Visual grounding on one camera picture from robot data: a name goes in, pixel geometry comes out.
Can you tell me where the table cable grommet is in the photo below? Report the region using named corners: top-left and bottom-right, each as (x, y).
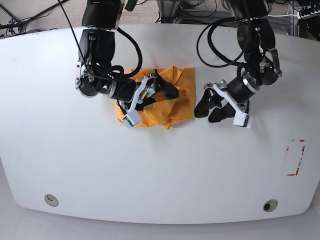
top-left (44, 194), bottom-right (59, 207)
top-left (263, 199), bottom-right (278, 213)

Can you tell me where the aluminium frame stand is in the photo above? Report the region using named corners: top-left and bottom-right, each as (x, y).
top-left (157, 0), bottom-right (231, 25)

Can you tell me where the black arm cable image-left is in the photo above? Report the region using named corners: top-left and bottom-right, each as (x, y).
top-left (57, 0), bottom-right (144, 83)

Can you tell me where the orange T-shirt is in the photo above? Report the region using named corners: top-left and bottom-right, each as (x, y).
top-left (114, 65), bottom-right (196, 131)

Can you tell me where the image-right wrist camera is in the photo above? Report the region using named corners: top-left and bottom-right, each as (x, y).
top-left (233, 111), bottom-right (253, 129)

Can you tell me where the white power strip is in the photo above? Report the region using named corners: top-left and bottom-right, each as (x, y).
top-left (297, 8), bottom-right (320, 20)

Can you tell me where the red tape rectangle marking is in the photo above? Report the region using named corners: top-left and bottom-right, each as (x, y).
top-left (283, 139), bottom-right (306, 177)

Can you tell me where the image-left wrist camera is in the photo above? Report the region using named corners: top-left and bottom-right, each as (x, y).
top-left (121, 110), bottom-right (142, 128)

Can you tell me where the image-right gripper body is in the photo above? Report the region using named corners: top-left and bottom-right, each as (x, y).
top-left (204, 77), bottom-right (258, 117)

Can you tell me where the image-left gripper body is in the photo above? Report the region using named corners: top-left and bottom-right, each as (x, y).
top-left (109, 69), bottom-right (159, 116)

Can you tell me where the left table cable grommet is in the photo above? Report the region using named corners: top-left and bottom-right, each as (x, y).
top-left (44, 194), bottom-right (59, 207)

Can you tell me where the right table cable grommet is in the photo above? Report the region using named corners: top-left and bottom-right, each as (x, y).
top-left (263, 199), bottom-right (278, 213)

